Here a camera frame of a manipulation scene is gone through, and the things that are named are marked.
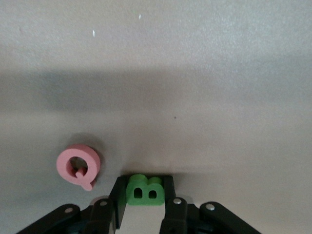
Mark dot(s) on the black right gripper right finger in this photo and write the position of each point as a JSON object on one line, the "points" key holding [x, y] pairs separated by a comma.
{"points": [[170, 192]]}

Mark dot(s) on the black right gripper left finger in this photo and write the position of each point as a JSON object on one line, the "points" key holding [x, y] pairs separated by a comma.
{"points": [[117, 195]]}

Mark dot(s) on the green foam letter B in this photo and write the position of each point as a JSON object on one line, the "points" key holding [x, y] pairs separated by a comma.
{"points": [[145, 187]]}

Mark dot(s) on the reddish pink foam letter Q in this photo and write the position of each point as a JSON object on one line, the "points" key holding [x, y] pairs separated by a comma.
{"points": [[62, 165]]}

